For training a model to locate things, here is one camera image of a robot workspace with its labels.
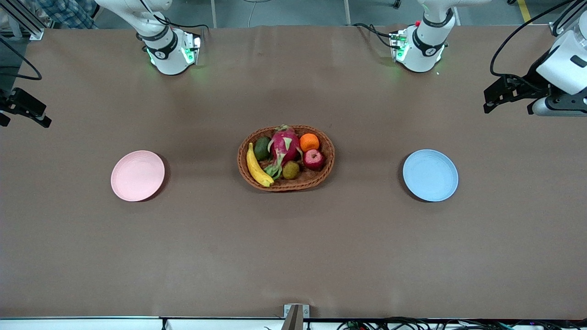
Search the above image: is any plaid cloth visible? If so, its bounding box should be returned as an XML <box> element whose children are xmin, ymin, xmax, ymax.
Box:
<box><xmin>34</xmin><ymin>0</ymin><xmax>100</xmax><ymax>29</ymax></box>

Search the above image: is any green avocado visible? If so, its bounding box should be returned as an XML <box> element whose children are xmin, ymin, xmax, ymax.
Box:
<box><xmin>254</xmin><ymin>136</ymin><xmax>272</xmax><ymax>161</ymax></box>

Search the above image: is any yellow banana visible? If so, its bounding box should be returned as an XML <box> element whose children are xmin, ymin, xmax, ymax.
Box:
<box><xmin>246</xmin><ymin>143</ymin><xmax>275</xmax><ymax>187</ymax></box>

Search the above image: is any grey metal table bracket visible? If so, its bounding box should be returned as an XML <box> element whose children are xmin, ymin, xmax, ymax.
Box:
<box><xmin>284</xmin><ymin>304</ymin><xmax>310</xmax><ymax>330</ymax></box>

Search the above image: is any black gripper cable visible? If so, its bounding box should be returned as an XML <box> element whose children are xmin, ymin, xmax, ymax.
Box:
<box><xmin>490</xmin><ymin>0</ymin><xmax>587</xmax><ymax>78</ymax></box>
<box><xmin>0</xmin><ymin>37</ymin><xmax>43</xmax><ymax>81</ymax></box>

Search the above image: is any tangled cable bundle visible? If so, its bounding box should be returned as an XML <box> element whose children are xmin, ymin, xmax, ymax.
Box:
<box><xmin>336</xmin><ymin>316</ymin><xmax>587</xmax><ymax>330</ymax></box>

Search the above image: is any white table edge rail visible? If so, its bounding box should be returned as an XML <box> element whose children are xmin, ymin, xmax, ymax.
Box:
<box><xmin>0</xmin><ymin>316</ymin><xmax>587</xmax><ymax>330</ymax></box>

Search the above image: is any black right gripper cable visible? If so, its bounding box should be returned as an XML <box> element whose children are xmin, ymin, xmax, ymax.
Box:
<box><xmin>0</xmin><ymin>37</ymin><xmax>43</xmax><ymax>81</ymax></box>

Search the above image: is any aluminium frame profile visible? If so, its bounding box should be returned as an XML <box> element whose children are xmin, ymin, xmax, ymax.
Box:
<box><xmin>0</xmin><ymin>0</ymin><xmax>44</xmax><ymax>41</ymax></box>

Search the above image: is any red apple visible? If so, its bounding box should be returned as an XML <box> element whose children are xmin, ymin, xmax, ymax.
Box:
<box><xmin>303</xmin><ymin>149</ymin><xmax>326</xmax><ymax>171</ymax></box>

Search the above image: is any orange mandarin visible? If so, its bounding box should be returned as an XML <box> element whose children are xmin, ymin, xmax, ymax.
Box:
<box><xmin>299</xmin><ymin>133</ymin><xmax>320</xmax><ymax>153</ymax></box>

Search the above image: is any black arm base cable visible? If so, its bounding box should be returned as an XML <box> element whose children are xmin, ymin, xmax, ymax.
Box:
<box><xmin>352</xmin><ymin>22</ymin><xmax>399</xmax><ymax>49</ymax></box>

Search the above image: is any pink dragon fruit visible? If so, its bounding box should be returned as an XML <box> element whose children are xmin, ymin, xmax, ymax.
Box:
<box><xmin>264</xmin><ymin>125</ymin><xmax>304</xmax><ymax>180</ymax></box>

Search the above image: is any light blue plate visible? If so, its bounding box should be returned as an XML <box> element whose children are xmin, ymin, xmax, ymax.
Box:
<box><xmin>403</xmin><ymin>149</ymin><xmax>459</xmax><ymax>202</ymax></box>

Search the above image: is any brown wicker basket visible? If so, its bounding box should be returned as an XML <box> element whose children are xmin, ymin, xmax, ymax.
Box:
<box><xmin>237</xmin><ymin>125</ymin><xmax>335</xmax><ymax>192</ymax></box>

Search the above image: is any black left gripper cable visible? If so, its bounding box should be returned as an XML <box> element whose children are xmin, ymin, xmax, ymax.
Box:
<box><xmin>490</xmin><ymin>0</ymin><xmax>587</xmax><ymax>78</ymax></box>

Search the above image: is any pink plate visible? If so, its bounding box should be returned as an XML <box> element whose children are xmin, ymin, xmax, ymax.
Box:
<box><xmin>111</xmin><ymin>150</ymin><xmax>166</xmax><ymax>202</ymax></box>

